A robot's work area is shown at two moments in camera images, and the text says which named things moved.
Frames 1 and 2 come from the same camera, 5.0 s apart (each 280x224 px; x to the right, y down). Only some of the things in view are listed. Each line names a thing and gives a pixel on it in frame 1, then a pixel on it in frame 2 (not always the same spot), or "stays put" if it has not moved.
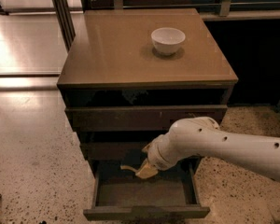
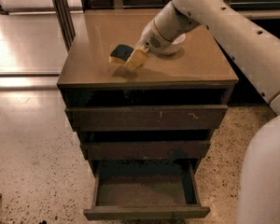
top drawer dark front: x=140 y=119 stays put
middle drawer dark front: x=116 y=150 stays put
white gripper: x=156 y=157 -> x=149 y=37
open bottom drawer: x=120 y=195 stays put
